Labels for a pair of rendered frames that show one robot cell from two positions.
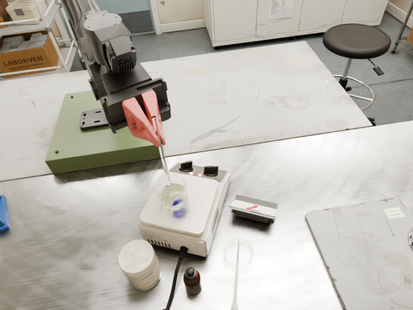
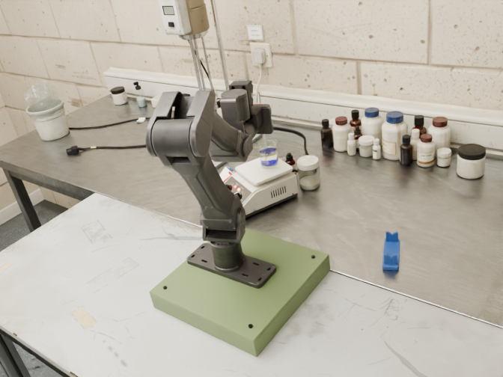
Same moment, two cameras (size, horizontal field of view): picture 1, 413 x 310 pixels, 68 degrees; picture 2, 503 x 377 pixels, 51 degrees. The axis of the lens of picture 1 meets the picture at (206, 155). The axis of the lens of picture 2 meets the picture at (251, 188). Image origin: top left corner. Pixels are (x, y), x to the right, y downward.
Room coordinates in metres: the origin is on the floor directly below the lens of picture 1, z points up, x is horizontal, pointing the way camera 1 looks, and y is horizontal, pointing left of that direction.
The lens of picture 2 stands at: (1.22, 0.91, 1.65)
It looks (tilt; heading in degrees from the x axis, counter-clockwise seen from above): 30 degrees down; 226
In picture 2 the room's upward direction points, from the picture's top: 10 degrees counter-clockwise
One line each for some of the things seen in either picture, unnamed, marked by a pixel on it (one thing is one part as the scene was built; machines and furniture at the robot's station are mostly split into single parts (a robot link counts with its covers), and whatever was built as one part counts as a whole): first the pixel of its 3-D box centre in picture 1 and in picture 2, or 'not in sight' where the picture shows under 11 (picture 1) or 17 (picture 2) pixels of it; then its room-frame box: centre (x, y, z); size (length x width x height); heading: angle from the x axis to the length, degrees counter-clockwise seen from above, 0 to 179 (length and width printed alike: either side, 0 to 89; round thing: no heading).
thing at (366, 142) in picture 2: not in sight; (367, 146); (0.01, 0.18, 0.93); 0.05 x 0.05 x 0.05
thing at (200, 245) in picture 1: (187, 202); (257, 186); (0.35, 0.05, 0.94); 0.22 x 0.13 x 0.08; 160
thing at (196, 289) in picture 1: (192, 278); (290, 163); (0.20, 0.04, 0.94); 0.03 x 0.03 x 0.07
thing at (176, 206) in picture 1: (171, 197); (269, 152); (0.31, 0.07, 1.02); 0.06 x 0.05 x 0.08; 91
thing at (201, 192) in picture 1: (180, 200); (263, 168); (0.33, 0.06, 0.98); 0.12 x 0.12 x 0.01; 70
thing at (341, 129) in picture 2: not in sight; (342, 133); (0.00, 0.09, 0.95); 0.06 x 0.06 x 0.10
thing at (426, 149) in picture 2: not in sight; (426, 149); (-0.01, 0.35, 0.94); 0.05 x 0.05 x 0.09
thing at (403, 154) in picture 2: not in sight; (406, 149); (0.00, 0.30, 0.94); 0.03 x 0.03 x 0.08
